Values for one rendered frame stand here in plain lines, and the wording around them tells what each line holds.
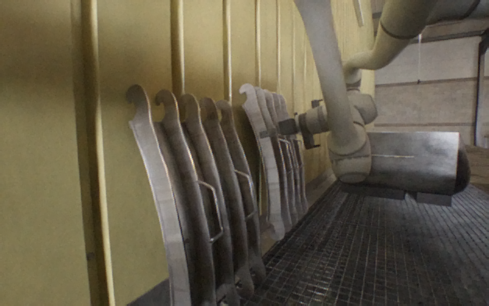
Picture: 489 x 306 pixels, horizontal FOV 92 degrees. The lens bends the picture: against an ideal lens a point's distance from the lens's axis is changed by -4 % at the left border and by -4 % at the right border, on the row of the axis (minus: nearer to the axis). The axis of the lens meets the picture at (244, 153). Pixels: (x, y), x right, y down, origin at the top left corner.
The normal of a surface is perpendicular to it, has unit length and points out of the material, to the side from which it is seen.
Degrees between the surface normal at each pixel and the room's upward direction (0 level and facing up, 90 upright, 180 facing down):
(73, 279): 90
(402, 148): 92
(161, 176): 90
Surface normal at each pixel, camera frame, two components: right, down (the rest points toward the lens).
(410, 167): -0.67, 0.07
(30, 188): 0.87, 0.04
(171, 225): -0.50, 0.08
